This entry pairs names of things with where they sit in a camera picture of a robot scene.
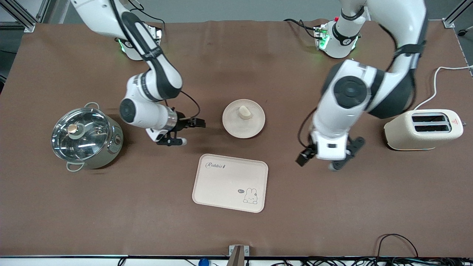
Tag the grey metal camera bracket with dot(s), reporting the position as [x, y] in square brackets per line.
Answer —
[238, 255]

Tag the blue round object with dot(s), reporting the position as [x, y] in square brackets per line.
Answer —
[203, 262]

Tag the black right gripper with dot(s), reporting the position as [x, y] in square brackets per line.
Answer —
[183, 123]

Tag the beige rabbit print tray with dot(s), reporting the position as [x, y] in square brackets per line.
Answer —
[229, 183]

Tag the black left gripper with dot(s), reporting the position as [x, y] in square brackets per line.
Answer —
[303, 157]

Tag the brown table mat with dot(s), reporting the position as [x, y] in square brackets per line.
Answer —
[236, 229]

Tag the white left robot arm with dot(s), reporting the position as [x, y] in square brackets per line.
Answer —
[351, 92]

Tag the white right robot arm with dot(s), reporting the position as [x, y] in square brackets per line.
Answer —
[162, 74]

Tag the cream two-slot toaster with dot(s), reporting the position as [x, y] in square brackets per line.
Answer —
[421, 136]

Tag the pale steamed bun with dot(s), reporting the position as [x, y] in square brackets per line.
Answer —
[244, 112]

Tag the glass pot lid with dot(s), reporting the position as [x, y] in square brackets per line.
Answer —
[79, 135]

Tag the steel electric cooking pot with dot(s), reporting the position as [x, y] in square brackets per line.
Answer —
[112, 147]

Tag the aluminium frame profile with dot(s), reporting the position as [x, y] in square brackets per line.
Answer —
[456, 14]
[22, 16]

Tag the round beige plate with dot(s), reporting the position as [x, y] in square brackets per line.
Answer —
[236, 125]

